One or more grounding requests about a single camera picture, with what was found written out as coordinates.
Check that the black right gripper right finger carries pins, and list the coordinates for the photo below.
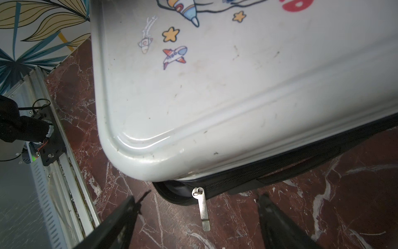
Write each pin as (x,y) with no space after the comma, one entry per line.
(278,230)

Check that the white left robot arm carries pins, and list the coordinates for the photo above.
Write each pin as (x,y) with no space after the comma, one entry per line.
(24,128)

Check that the perforated white cable tray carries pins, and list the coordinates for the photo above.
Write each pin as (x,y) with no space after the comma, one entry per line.
(51,218)

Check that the silver zipper pull tab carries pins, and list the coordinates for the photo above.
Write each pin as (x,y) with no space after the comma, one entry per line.
(198,193)

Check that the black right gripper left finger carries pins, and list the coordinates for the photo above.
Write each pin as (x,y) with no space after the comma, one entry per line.
(116,231)

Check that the silver space-print hard suitcase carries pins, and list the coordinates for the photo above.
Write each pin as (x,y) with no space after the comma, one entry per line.
(216,94)

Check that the aluminium front rail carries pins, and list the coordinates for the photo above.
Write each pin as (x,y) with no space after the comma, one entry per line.
(22,221)

